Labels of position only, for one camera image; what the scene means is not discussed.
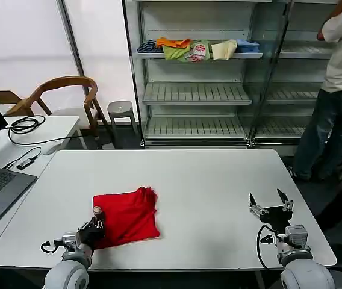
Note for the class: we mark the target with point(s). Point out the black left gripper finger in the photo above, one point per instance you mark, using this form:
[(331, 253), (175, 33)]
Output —
[(101, 221), (94, 222)]

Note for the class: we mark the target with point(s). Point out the red shirt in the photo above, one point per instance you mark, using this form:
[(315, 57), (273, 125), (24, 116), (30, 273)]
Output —
[(129, 216)]

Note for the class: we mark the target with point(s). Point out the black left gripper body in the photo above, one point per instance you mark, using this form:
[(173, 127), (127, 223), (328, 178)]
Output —
[(89, 234)]

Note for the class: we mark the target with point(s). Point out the white side desk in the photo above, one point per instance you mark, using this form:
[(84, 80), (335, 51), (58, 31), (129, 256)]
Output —
[(56, 126)]

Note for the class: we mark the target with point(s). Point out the wooden armchair with curved back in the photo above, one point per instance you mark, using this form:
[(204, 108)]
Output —
[(68, 80)]

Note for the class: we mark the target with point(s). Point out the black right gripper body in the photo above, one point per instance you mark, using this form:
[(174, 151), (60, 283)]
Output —
[(277, 218)]

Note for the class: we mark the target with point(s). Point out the grey round stool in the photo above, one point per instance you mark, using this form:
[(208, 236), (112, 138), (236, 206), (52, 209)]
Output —
[(120, 106)]

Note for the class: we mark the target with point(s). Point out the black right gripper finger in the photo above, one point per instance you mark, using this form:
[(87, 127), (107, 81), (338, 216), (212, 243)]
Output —
[(287, 204), (256, 207)]

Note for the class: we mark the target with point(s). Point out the metal shelf rack with clothes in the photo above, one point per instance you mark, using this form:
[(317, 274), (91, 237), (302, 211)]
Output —
[(195, 93)]

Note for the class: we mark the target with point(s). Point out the dark metal wall post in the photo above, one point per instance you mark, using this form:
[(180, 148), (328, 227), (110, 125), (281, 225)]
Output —
[(71, 39)]

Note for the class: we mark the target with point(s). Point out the small wooden chair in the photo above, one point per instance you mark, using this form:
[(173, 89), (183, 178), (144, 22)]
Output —
[(5, 97)]

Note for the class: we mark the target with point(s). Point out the empty metal shelf rack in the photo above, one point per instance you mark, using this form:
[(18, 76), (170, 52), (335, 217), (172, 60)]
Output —
[(291, 93)]

